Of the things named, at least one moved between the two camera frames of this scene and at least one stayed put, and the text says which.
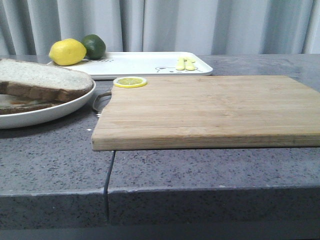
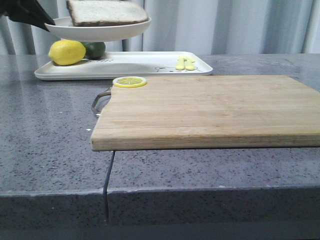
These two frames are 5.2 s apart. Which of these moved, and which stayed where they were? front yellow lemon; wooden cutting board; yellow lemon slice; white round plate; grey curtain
Moved: white round plate
Stayed: grey curtain; front yellow lemon; yellow lemon slice; wooden cutting board
